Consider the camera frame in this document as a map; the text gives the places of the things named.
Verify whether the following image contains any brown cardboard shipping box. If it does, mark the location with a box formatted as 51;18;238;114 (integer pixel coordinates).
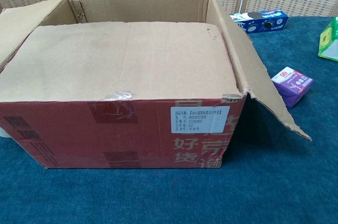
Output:
0;0;313;170

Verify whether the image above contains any blue Oreo cookie package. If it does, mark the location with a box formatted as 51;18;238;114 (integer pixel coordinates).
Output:
229;10;288;34

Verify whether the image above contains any small purple box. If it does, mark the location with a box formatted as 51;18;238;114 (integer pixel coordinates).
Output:
271;67;314;109

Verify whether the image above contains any green carton box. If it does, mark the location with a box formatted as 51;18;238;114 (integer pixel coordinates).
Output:
317;15;338;63

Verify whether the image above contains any blue carpet table cloth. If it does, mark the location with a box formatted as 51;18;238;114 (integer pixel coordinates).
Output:
0;15;338;224

